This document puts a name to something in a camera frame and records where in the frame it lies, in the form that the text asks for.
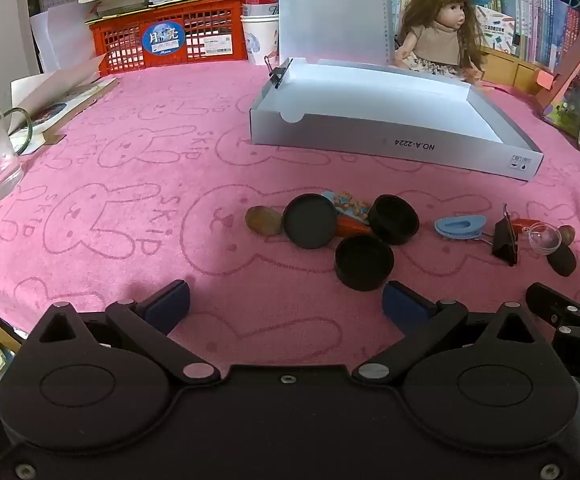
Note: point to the small red plastic piece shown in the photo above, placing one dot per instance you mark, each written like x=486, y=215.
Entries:
x=527, y=224

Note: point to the black round lid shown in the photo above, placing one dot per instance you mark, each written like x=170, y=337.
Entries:
x=394, y=217
x=363, y=262
x=310, y=220

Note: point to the pink phone stand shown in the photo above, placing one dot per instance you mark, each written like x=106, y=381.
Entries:
x=567, y=75

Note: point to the row of shelved books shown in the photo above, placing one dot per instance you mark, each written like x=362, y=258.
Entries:
x=534, y=15

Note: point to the cartoon bear card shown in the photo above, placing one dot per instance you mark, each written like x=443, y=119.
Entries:
x=352, y=205

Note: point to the blue hair clip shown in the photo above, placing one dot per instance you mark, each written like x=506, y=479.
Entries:
x=459, y=225

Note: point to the colourful printed carton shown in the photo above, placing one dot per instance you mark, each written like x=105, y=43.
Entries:
x=494, y=27

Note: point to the black binder clip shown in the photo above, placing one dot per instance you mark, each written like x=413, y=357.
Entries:
x=505, y=245
x=277, y=75

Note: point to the pink rabbit print cloth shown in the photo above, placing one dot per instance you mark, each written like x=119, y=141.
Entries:
x=145, y=160

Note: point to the small brown nut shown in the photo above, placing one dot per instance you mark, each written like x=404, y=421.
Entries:
x=567, y=235

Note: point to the long haired doll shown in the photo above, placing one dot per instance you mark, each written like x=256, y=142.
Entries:
x=439, y=25

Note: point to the dark brown stone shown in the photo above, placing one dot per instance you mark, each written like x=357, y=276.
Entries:
x=562, y=261

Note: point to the white board sheet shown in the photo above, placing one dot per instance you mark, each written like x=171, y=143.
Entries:
x=62, y=35

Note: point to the orange red plastic piece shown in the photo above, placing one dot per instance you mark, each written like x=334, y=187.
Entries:
x=352, y=227

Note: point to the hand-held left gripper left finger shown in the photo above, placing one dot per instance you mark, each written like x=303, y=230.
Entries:
x=170, y=305

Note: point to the shallow grey cardboard box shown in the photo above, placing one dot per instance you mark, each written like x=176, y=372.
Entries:
x=369, y=105

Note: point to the clear plastic dome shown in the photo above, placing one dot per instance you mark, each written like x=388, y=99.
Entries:
x=544, y=239

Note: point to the wooden shelf box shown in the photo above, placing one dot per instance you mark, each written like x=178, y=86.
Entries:
x=507, y=67

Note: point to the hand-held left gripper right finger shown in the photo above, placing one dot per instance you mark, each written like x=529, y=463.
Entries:
x=404, y=305

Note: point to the red plastic basket with sticker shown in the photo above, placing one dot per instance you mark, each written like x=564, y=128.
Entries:
x=120, y=45

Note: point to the white paper cup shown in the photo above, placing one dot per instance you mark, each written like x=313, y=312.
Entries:
x=261, y=40

